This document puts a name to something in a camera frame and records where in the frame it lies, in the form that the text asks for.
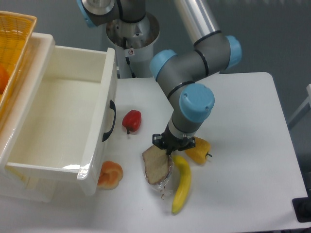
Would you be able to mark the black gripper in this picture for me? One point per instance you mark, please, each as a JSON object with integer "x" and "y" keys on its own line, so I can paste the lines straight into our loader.
{"x": 169, "y": 143}

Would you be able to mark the toast slice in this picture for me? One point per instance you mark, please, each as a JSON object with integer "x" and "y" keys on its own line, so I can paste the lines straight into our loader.
{"x": 158, "y": 171}

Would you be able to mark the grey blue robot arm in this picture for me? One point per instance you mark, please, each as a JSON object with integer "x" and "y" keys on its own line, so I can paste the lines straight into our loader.
{"x": 178, "y": 75}

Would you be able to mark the yellow bell pepper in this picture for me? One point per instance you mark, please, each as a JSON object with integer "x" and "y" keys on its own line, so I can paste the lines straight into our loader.
{"x": 200, "y": 152}

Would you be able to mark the yellow banana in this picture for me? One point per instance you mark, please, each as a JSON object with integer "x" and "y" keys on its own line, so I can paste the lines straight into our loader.
{"x": 183, "y": 189}

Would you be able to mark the red bell pepper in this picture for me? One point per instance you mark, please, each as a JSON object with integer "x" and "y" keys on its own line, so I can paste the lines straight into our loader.
{"x": 131, "y": 121}

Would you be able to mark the orange bread roll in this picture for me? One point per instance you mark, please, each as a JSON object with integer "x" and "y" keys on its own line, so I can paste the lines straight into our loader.
{"x": 110, "y": 176}

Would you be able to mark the white plastic drawer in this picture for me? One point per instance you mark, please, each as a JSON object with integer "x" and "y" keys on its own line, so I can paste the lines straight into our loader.
{"x": 61, "y": 137}

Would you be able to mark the black device at table edge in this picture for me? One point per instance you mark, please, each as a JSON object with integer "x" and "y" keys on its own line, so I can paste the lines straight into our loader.
{"x": 302, "y": 209}

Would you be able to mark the white drawer cabinet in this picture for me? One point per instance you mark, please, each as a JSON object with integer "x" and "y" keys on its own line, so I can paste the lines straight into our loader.
{"x": 12, "y": 182}

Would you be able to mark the orange fruit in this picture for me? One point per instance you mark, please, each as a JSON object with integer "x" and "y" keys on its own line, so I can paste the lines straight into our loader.
{"x": 4, "y": 77}

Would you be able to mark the yellow woven basket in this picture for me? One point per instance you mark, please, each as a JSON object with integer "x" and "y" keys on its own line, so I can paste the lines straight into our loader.
{"x": 15, "y": 32}

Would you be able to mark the black drawer handle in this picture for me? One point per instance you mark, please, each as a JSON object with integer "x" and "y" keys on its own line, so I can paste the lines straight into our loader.
{"x": 112, "y": 120}

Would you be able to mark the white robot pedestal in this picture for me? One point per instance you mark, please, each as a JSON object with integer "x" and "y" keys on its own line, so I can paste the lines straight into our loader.
{"x": 134, "y": 45}

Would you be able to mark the white metal frame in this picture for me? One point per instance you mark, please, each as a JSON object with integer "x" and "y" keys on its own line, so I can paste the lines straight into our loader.
{"x": 301, "y": 111}

